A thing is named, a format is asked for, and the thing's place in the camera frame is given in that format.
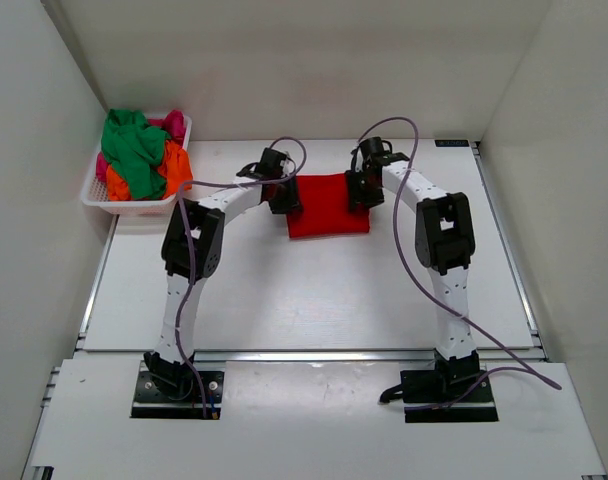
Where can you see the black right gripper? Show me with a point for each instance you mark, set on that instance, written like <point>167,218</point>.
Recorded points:
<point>363,193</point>

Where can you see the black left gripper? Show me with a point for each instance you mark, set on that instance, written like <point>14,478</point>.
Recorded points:
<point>286,201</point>

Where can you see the red t shirt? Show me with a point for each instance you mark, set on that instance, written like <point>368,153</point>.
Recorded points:
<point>325,209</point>

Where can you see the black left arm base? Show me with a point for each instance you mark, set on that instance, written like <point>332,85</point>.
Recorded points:
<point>155,399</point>

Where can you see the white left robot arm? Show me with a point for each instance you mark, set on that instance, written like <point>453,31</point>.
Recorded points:
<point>192,250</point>

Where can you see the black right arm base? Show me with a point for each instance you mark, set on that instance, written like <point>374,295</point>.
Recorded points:
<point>428,398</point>

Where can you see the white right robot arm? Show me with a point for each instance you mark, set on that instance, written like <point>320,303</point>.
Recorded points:
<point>444,244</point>

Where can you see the orange t shirt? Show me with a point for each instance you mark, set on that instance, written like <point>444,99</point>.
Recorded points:
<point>155,182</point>

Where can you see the pink t shirt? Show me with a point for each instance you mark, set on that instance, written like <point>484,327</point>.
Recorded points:
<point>174,123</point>

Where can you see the green t shirt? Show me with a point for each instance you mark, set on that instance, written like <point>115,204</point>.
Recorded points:
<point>135,150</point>

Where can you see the white plastic basket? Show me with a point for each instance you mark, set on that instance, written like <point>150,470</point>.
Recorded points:
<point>95,192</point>

